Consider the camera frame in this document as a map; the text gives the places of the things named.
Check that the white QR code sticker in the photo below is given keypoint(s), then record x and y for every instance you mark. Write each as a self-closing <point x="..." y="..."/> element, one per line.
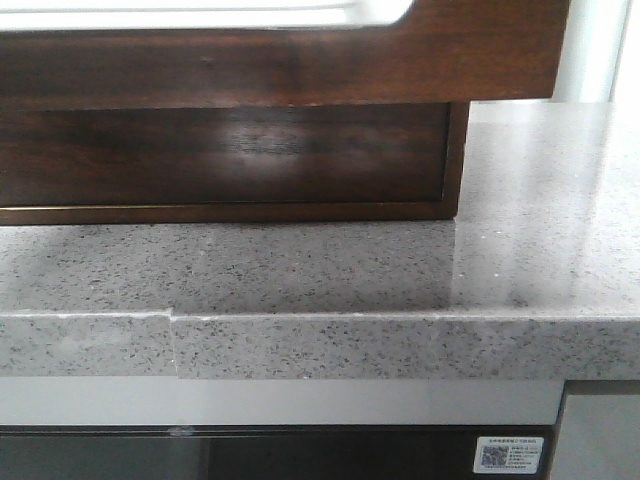
<point x="508" y="455"/>

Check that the grey lower cabinet door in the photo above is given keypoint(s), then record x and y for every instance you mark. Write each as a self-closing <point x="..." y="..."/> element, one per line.
<point x="598" y="431"/>

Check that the white curtain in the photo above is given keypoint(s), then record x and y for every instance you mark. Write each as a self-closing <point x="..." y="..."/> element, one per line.
<point x="600" y="54"/>

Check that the black glass oven door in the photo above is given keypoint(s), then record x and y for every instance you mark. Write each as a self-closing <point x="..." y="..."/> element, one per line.
<point x="255" y="452"/>

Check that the white tray on cabinet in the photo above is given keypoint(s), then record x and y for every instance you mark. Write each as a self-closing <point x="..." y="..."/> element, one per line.
<point x="31" y="16"/>

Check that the dark wooden drawer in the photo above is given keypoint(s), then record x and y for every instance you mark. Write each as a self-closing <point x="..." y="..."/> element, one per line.
<point x="441" y="51"/>

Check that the dark wooden drawer cabinet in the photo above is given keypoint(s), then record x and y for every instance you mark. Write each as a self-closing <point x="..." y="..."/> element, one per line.
<point x="248" y="164"/>

